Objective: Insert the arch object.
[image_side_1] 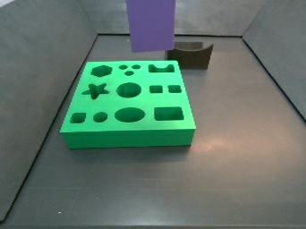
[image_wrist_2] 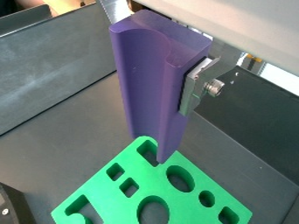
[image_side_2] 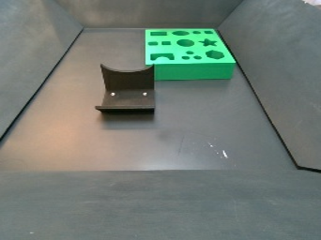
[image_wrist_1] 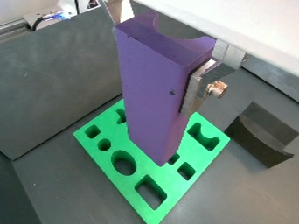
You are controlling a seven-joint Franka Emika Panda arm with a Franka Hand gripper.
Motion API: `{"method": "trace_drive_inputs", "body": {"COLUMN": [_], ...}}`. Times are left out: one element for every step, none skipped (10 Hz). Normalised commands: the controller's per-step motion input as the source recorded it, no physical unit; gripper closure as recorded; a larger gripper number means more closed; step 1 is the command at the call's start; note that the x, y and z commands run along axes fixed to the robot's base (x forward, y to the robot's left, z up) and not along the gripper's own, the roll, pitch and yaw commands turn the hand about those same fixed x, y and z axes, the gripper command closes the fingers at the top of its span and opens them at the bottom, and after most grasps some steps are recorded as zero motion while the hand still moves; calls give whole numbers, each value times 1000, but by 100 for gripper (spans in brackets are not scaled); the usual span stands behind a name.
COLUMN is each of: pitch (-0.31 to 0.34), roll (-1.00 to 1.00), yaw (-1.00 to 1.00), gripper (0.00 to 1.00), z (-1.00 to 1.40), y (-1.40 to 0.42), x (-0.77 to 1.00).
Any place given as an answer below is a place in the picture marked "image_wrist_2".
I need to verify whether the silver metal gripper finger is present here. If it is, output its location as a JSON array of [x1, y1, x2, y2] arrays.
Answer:
[[177, 47, 244, 118]]

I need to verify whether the purple arch block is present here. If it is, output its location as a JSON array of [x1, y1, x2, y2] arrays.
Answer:
[[109, 10, 211, 163]]

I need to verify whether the black object bottom left corner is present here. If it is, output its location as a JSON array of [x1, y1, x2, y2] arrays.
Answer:
[[0, 182, 36, 224]]

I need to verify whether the green shape sorter board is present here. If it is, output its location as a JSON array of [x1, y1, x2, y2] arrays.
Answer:
[[51, 136, 252, 224]]

